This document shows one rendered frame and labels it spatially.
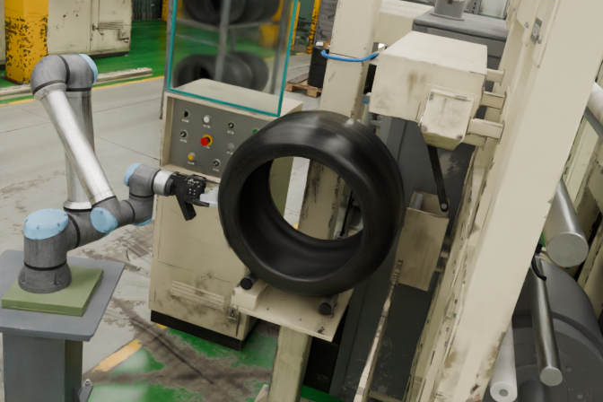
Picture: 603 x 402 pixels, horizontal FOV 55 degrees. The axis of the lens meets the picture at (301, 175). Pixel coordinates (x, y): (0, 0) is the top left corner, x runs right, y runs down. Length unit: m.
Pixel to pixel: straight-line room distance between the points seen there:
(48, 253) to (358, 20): 1.39
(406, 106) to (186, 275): 1.89
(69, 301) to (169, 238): 0.79
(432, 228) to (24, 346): 1.59
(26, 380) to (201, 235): 0.95
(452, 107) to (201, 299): 2.04
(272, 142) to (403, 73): 0.55
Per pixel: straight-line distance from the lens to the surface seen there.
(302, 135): 1.75
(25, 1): 7.24
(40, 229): 2.29
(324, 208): 2.20
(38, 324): 2.31
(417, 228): 2.09
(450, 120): 1.29
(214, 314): 3.07
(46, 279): 2.38
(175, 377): 2.98
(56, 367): 2.56
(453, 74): 1.37
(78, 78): 2.30
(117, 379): 2.97
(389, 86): 1.39
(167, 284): 3.11
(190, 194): 2.06
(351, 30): 2.03
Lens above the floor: 1.98
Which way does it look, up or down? 21 degrees down
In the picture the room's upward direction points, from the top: 10 degrees clockwise
